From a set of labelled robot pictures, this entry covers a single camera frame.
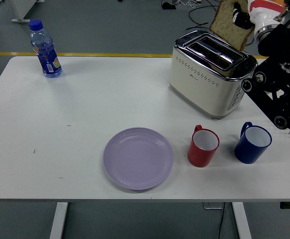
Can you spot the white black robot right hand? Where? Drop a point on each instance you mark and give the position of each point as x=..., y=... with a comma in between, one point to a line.
x=264, y=13

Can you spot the slice of seeded bread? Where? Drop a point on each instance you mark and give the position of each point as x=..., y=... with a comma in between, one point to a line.
x=225, y=25

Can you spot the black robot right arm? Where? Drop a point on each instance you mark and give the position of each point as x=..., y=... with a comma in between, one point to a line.
x=276, y=84

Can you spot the purple round plate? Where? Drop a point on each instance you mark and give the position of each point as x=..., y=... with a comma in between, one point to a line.
x=137, y=159

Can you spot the cream and chrome toaster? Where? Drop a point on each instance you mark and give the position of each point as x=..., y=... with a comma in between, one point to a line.
x=202, y=84

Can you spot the blue mug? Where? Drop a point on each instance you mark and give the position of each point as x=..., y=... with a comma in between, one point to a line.
x=248, y=153

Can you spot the red mug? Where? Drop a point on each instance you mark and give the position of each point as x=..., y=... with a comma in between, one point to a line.
x=199, y=156

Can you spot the white table leg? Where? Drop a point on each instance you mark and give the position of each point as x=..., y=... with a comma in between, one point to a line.
x=241, y=221
x=59, y=221

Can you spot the water bottle with blue label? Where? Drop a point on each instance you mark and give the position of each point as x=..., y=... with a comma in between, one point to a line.
x=49, y=59

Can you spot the white background desk leg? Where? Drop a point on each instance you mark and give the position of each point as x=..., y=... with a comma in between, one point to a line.
x=19, y=12

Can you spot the clear bracket under table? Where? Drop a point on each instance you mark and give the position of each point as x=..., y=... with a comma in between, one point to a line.
x=212, y=206

